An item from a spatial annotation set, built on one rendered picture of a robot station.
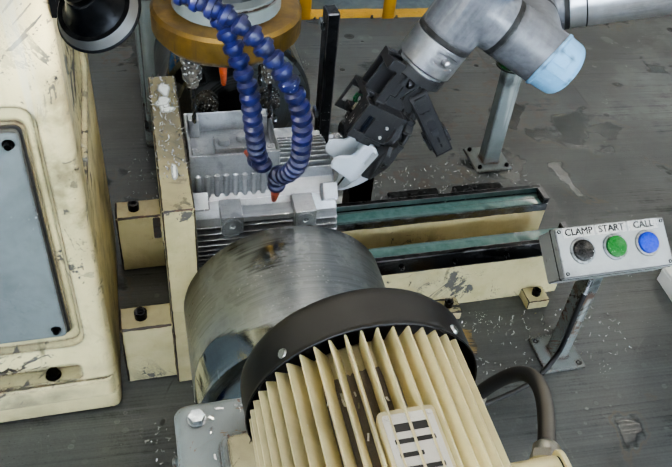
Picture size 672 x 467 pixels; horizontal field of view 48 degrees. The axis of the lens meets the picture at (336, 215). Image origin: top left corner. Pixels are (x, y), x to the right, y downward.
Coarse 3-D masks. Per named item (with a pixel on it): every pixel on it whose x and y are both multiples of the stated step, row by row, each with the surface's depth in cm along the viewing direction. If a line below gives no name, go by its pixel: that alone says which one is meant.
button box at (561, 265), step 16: (592, 224) 105; (608, 224) 105; (624, 224) 106; (640, 224) 106; (656, 224) 107; (544, 240) 107; (560, 240) 103; (576, 240) 104; (592, 240) 104; (544, 256) 107; (560, 256) 103; (608, 256) 104; (624, 256) 104; (640, 256) 105; (656, 256) 106; (560, 272) 103; (576, 272) 103; (592, 272) 103; (608, 272) 104; (624, 272) 106
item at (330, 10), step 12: (324, 12) 110; (336, 12) 109; (324, 24) 110; (336, 24) 110; (324, 36) 112; (336, 36) 112; (324, 48) 113; (336, 48) 113; (324, 60) 114; (324, 72) 115; (324, 84) 117; (324, 96) 118; (312, 108) 122; (324, 108) 120; (324, 120) 121; (324, 132) 123
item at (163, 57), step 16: (160, 48) 128; (288, 48) 125; (160, 64) 126; (176, 64) 119; (176, 80) 121; (208, 80) 122; (304, 80) 126; (208, 96) 122; (224, 96) 124; (272, 96) 123; (192, 112) 125; (272, 112) 122; (288, 112) 129
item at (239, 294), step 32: (224, 256) 87; (256, 256) 85; (288, 256) 84; (320, 256) 85; (352, 256) 88; (192, 288) 89; (224, 288) 84; (256, 288) 82; (288, 288) 81; (320, 288) 81; (352, 288) 83; (192, 320) 87; (224, 320) 81; (256, 320) 79; (192, 352) 86; (224, 352) 79; (224, 384) 78
